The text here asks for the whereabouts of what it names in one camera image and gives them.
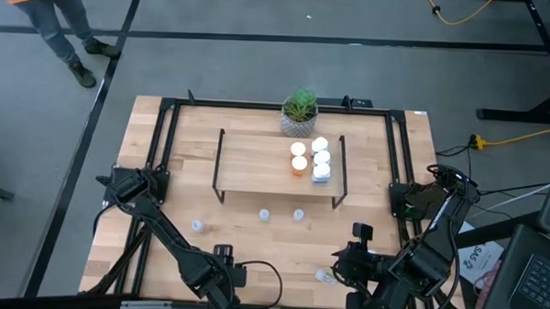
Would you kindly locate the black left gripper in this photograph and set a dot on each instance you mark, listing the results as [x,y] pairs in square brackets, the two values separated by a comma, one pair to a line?
[227,276]

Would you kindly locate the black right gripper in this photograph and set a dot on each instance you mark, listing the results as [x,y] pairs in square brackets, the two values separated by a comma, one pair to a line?
[358,267]

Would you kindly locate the clear bottle with green label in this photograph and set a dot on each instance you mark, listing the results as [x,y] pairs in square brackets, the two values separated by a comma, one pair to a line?
[326,276]

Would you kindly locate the orange pill bottle white cap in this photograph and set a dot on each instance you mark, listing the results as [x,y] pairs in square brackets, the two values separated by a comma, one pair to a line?
[299,164]
[297,149]

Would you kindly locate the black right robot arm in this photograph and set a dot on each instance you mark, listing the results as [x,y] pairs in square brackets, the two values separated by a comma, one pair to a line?
[425,260]

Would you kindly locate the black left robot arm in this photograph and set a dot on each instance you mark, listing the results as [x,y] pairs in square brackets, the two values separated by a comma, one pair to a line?
[162,224]

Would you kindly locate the white printed paper sheet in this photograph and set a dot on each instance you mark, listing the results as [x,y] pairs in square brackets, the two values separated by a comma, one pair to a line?
[487,263]

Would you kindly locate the black stand leg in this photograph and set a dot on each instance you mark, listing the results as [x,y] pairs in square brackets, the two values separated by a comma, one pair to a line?
[497,232]

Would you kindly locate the succulent in patterned white pot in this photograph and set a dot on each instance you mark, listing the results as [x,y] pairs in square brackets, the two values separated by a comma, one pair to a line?
[299,111]

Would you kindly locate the black laptop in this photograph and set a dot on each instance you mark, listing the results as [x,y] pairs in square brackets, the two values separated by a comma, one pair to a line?
[536,287]

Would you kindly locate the person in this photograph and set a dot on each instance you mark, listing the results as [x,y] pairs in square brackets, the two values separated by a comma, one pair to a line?
[46,13]

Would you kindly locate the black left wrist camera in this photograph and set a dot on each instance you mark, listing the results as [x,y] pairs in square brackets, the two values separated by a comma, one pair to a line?
[223,251]

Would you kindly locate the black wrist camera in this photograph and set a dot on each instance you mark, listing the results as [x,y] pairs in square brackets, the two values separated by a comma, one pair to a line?
[223,251]
[363,232]

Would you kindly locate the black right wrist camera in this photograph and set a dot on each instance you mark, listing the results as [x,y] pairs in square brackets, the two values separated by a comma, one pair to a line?
[363,232]

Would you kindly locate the wooden shelf with black frame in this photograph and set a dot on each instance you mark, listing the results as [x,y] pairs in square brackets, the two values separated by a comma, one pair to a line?
[256,163]

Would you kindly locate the black aluminium table frame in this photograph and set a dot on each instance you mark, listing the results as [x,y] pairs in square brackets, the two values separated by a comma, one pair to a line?
[258,105]

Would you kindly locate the black desk frame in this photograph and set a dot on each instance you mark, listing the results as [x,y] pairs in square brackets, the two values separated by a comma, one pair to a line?
[510,116]

